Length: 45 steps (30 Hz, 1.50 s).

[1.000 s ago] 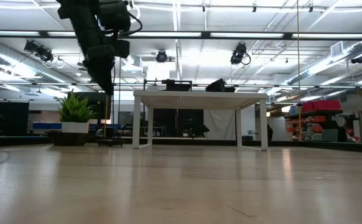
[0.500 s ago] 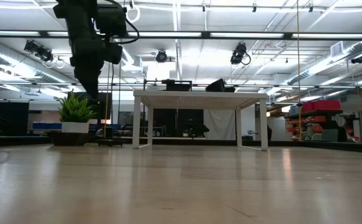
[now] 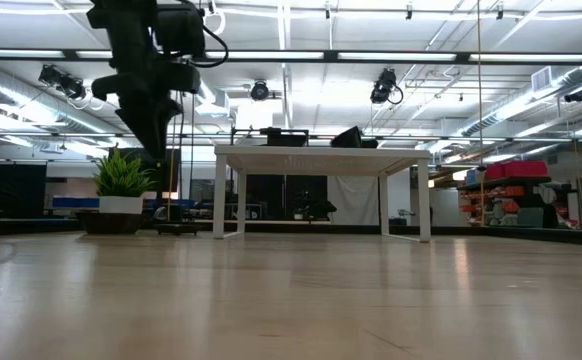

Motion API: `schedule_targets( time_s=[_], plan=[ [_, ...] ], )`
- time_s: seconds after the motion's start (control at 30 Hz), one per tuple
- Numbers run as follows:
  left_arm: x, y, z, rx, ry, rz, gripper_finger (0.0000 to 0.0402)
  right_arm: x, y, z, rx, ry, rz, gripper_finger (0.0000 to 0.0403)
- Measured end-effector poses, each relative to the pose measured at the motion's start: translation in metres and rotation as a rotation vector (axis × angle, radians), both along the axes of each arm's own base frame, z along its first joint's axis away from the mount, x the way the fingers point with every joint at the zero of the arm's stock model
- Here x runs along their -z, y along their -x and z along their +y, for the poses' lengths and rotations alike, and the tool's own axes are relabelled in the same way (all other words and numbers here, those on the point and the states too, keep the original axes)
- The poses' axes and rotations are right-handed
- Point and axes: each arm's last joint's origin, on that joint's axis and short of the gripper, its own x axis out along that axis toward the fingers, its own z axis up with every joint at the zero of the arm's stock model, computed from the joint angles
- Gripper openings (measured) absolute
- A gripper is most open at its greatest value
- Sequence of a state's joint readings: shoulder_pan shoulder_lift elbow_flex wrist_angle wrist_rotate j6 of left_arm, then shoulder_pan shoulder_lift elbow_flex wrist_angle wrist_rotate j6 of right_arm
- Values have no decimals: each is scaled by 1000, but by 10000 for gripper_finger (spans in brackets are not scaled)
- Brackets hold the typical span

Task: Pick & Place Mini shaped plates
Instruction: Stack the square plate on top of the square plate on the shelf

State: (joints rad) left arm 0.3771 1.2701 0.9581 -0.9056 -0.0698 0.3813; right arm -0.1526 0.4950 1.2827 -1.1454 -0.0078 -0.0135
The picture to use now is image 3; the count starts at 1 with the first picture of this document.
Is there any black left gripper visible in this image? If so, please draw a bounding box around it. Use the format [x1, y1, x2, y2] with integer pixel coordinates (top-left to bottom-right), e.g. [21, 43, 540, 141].
[90, 49, 202, 161]

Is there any black wavy square bowl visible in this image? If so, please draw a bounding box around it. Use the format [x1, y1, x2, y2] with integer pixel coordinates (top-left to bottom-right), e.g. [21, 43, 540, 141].
[329, 125, 367, 149]
[74, 209, 148, 236]

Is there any dark monitor screen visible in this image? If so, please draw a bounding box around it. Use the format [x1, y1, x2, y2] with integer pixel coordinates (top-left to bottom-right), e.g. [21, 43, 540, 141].
[113, 147, 182, 199]

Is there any green plant in white pot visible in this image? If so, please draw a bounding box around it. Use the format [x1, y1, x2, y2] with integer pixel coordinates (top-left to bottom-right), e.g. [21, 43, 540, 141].
[93, 147, 155, 215]

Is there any blue box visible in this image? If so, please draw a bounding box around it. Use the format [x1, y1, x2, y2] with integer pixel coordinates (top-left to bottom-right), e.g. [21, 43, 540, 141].
[50, 195, 101, 209]

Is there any white perforated metal shelf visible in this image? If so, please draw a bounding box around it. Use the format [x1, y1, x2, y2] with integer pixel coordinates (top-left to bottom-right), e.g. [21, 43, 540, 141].
[213, 144, 432, 244]

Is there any white hanging cloth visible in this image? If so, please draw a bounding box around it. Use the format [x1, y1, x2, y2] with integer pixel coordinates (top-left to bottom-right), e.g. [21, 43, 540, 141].
[326, 174, 381, 226]

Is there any black overhead beam with lights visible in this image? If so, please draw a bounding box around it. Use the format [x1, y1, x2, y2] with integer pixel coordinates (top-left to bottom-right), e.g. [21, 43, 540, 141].
[0, 48, 582, 65]

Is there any rack with red bins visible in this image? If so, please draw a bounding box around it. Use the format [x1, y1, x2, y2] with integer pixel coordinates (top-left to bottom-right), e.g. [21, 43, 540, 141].
[456, 159, 572, 229]

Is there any white ceiling vent unit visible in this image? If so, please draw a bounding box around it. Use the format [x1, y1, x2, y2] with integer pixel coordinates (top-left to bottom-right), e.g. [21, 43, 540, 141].
[530, 66, 553, 92]

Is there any yellow hanging cable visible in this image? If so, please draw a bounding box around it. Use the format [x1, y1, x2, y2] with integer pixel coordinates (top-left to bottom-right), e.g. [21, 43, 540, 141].
[167, 89, 185, 221]

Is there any silver ceiling duct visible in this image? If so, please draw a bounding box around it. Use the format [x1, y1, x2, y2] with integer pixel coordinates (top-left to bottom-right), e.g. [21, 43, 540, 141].
[0, 69, 122, 136]
[460, 64, 582, 139]
[190, 79, 232, 119]

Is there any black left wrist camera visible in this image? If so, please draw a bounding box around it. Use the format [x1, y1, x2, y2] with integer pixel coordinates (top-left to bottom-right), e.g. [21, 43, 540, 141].
[153, 2, 207, 59]

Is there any white cable ring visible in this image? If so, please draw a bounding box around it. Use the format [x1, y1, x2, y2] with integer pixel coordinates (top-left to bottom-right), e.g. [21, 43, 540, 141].
[204, 8, 227, 37]

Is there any brown hanging cable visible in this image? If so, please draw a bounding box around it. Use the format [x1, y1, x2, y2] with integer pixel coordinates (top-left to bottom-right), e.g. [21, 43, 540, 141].
[475, 0, 486, 226]

